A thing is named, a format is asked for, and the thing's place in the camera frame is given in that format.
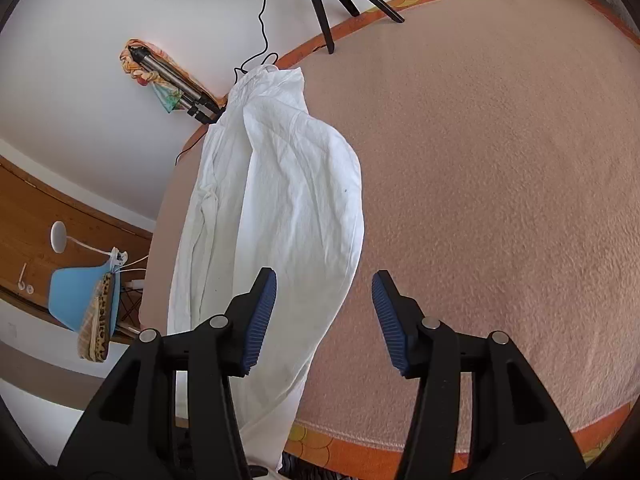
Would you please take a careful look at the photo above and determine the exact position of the white long-sleeve shirt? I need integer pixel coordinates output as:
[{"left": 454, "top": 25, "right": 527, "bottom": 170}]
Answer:
[{"left": 167, "top": 65, "right": 364, "bottom": 471}]

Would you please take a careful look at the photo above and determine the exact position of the beige checked folded cloth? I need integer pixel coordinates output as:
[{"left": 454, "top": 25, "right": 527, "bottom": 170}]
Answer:
[{"left": 77, "top": 286, "right": 98, "bottom": 362}]

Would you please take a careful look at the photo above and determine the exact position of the leopard print cloth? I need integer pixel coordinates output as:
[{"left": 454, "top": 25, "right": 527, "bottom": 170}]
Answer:
[{"left": 88, "top": 272, "right": 114, "bottom": 362}]

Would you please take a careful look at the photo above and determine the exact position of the light blue chair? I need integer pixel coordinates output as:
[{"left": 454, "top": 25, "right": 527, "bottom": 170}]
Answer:
[{"left": 48, "top": 262, "right": 111, "bottom": 333}]

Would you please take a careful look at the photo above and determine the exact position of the orange floral bed sheet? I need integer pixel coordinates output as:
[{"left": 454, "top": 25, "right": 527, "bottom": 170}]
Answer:
[{"left": 179, "top": 0, "right": 640, "bottom": 476}]

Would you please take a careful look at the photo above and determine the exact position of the white clip-on desk lamp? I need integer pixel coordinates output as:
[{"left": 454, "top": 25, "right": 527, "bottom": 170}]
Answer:
[{"left": 50, "top": 220, "right": 128, "bottom": 266}]

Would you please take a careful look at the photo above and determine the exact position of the wooden door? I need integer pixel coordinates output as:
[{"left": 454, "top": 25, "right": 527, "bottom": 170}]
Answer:
[{"left": 0, "top": 158, "right": 152, "bottom": 309}]

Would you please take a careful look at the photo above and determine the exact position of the pink bed blanket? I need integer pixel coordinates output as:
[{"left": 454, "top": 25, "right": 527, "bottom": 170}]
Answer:
[{"left": 138, "top": 0, "right": 640, "bottom": 453}]

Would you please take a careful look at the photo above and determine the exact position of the colourful scarf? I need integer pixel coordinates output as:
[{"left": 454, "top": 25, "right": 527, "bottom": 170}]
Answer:
[{"left": 118, "top": 38, "right": 222, "bottom": 115}]

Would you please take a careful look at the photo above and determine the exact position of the folded silver tripod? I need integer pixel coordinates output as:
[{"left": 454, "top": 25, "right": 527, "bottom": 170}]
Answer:
[{"left": 127, "top": 44, "right": 224, "bottom": 125}]

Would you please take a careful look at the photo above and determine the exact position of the white lamp cable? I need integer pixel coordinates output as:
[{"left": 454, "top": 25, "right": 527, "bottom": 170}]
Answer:
[{"left": 117, "top": 253, "right": 150, "bottom": 291}]

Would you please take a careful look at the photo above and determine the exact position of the black ring light cable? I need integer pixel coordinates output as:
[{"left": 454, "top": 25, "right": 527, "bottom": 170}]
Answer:
[{"left": 174, "top": 0, "right": 281, "bottom": 166}]

